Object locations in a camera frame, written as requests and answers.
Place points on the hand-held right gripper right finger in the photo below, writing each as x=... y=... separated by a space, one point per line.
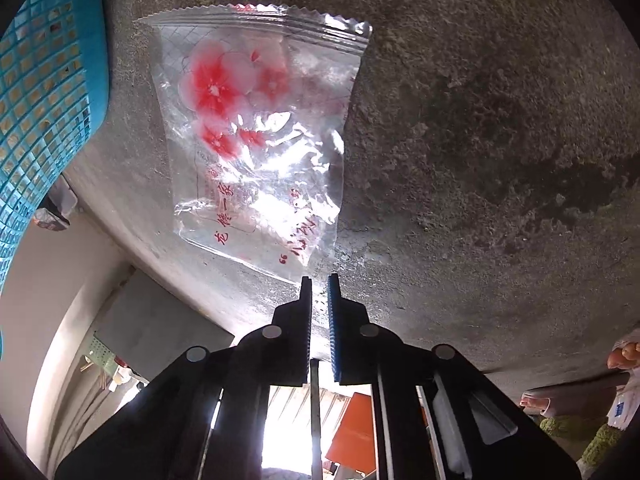
x=335 y=330

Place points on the blue plastic wastebasket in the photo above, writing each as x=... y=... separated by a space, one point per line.
x=45 y=85

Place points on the crumpled wrapper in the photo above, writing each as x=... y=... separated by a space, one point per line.
x=55 y=207

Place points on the green plastic basket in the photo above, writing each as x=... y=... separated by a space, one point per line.
x=102 y=357

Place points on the clear red flower plastic bag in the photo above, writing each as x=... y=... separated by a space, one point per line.
x=250 y=135

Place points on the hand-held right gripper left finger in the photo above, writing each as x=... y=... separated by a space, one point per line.
x=306 y=330

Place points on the white fluffy blanket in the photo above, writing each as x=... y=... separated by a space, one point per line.
x=575 y=435

